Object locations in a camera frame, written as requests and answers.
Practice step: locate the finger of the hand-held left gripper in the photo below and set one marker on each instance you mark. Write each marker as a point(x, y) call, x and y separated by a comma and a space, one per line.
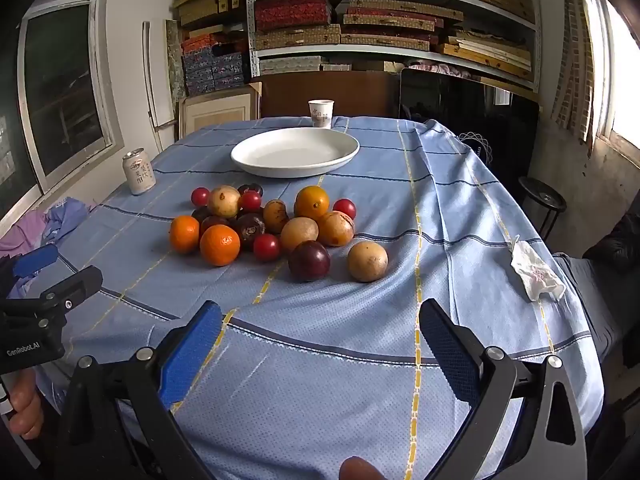
point(35, 260)
point(75, 285)

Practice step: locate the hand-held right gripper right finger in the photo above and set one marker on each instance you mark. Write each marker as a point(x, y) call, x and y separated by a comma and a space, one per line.
point(450, 355)

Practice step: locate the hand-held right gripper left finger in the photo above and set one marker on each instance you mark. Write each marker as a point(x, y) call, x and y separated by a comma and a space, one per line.
point(190, 355)

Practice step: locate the orange mandarin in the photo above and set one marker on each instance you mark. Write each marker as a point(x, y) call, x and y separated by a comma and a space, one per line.
point(219, 245)
point(184, 233)

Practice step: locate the tan passion fruit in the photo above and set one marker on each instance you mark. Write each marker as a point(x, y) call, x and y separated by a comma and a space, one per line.
point(367, 260)
point(224, 201)
point(299, 234)

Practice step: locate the dark purple plum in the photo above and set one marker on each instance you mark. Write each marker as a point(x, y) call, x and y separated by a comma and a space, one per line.
point(250, 189)
point(309, 260)

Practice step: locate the orange passion fruit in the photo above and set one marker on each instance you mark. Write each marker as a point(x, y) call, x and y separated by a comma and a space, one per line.
point(275, 216)
point(335, 228)

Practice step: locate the white oval plate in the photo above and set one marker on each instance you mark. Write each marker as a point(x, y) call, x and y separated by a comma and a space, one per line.
point(295, 152)

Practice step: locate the person's left hand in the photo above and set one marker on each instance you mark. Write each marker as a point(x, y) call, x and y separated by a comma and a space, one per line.
point(25, 410)

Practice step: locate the person's right hand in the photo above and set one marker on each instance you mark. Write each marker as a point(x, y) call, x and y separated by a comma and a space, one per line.
point(360, 470)

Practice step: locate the purple cloth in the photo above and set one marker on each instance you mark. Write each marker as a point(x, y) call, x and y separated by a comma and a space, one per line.
point(22, 232)

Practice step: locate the light blue cloth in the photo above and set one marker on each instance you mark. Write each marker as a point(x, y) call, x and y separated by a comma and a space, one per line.
point(65, 215)

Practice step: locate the blue striped tablecloth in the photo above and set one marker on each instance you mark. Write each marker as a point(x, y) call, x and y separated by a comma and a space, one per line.
point(350, 335)

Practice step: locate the crumpled white tissue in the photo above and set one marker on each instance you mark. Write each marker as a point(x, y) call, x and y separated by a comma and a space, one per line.
point(535, 270)

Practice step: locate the white drink can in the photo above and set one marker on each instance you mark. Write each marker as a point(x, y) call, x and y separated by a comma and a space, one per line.
point(138, 172)

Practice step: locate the grey cushion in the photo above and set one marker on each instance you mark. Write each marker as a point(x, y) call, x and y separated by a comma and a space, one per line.
point(590, 300)

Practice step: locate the white framed window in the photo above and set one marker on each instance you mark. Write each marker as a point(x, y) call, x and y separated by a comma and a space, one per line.
point(65, 85)

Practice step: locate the black round stool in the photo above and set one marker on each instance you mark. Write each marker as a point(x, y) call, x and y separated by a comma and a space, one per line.
point(542, 197)

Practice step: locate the dark cloth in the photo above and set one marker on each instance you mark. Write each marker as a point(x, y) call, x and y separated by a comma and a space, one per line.
point(617, 245)

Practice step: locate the white thin strip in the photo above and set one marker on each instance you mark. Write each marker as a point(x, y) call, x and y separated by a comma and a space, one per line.
point(150, 75)

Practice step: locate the green marbled board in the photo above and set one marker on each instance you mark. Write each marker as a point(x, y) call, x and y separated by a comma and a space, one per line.
point(174, 60)

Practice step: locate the black glossy panel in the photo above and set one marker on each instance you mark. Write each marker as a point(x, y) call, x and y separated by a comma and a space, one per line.
point(450, 105)

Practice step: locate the stack of blue patterned boxes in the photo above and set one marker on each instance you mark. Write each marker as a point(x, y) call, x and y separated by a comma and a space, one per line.
point(215, 70)

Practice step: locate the white paper cup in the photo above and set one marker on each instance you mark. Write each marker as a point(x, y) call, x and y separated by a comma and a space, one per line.
point(320, 110)

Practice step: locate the pink cloth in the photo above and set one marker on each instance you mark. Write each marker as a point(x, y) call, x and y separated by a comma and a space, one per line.
point(435, 67)

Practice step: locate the brown wooden board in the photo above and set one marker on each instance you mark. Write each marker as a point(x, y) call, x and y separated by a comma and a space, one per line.
point(325, 87)

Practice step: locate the white metal shelf rack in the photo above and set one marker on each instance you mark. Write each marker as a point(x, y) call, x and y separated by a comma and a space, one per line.
point(350, 50)

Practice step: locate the bamboo blind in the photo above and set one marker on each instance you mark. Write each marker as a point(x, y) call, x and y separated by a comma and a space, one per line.
point(575, 50)

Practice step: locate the stack of red and tan boxes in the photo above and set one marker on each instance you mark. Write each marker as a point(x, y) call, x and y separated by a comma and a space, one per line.
point(300, 35)

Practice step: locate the bright window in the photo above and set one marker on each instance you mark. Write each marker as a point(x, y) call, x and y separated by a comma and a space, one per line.
point(620, 60)

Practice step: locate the light wooden picture frame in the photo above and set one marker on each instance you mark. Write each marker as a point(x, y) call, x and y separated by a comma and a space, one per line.
point(215, 112)

